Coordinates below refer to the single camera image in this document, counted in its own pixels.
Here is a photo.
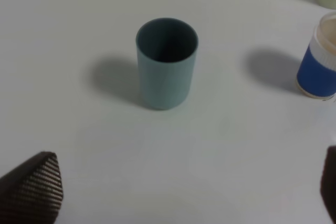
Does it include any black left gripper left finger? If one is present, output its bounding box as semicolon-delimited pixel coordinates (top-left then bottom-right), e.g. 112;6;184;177
1;152;64;223

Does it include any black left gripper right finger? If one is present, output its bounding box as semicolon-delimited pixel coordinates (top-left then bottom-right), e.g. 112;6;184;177
320;145;336;223

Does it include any clear cup with blue sleeve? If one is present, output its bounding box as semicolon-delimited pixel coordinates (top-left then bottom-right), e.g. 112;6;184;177
296;12;335;100

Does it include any teal plastic cup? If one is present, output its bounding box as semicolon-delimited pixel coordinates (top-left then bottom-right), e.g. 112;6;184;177
135;18;198;110

